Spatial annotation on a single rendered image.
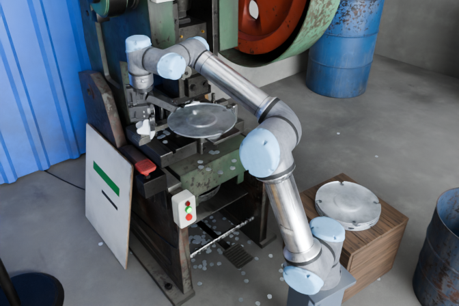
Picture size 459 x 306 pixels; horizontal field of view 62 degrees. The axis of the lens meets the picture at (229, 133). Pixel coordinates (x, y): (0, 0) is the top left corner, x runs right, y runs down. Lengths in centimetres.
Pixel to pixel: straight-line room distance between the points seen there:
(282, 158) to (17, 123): 199
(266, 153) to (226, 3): 73
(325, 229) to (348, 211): 54
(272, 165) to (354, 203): 93
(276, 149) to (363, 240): 88
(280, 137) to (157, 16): 62
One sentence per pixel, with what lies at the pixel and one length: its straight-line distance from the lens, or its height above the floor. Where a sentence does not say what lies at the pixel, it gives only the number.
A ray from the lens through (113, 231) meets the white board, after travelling 208.
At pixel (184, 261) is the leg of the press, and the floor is 24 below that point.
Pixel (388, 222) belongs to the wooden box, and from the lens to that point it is 189.
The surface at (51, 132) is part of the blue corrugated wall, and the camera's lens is 278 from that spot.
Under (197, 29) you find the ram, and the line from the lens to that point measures 152.
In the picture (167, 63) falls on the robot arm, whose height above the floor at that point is 118.
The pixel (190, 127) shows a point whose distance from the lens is 157.
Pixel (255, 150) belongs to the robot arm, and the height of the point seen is 102.
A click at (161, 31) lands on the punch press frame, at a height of 119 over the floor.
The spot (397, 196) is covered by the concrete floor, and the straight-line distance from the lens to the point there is 262.
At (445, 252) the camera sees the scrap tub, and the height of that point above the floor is 37.
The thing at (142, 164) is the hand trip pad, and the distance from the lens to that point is 142.
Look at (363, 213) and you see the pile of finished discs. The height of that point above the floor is 39.
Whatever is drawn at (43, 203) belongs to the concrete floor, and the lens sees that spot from 262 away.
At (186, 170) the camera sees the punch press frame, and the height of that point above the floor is 65.
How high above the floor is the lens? 158
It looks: 32 degrees down
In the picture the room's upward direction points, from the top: straight up
